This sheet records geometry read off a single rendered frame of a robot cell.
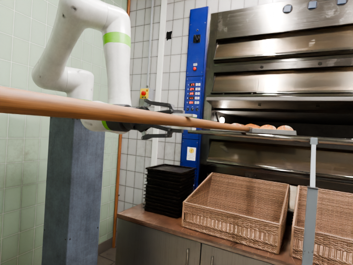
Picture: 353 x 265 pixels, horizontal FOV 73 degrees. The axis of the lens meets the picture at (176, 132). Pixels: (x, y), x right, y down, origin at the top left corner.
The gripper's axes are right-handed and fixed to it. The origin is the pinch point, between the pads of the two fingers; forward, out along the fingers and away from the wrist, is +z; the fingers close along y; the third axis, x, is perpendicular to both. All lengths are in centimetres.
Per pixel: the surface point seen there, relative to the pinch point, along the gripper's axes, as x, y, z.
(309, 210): -57, 34, 37
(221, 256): -62, 68, -1
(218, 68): -117, -46, -29
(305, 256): -56, 54, 37
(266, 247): -69, 60, 20
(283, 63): -117, -47, 17
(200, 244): -63, 66, -14
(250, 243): -67, 59, 12
